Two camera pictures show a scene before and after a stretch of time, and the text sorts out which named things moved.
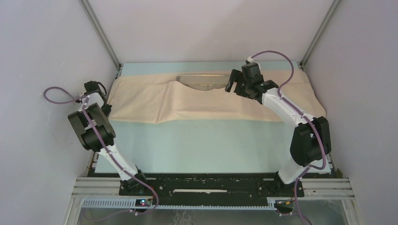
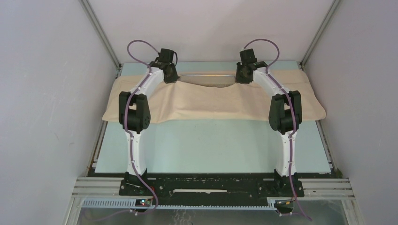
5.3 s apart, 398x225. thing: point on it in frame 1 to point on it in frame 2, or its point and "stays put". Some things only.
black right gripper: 235,76 to 239,78
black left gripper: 107,109 to 175,78
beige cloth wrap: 159,96 stays put
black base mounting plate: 210,187 stays put
